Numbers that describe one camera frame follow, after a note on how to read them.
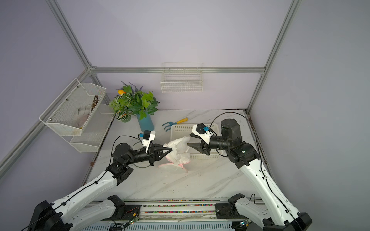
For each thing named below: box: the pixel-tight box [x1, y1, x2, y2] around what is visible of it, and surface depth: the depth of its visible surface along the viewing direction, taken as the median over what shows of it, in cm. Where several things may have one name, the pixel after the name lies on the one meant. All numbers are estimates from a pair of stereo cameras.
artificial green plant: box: [108, 80, 160, 124], surface depth 82 cm
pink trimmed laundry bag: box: [158, 136, 192, 174], surface depth 66 cm
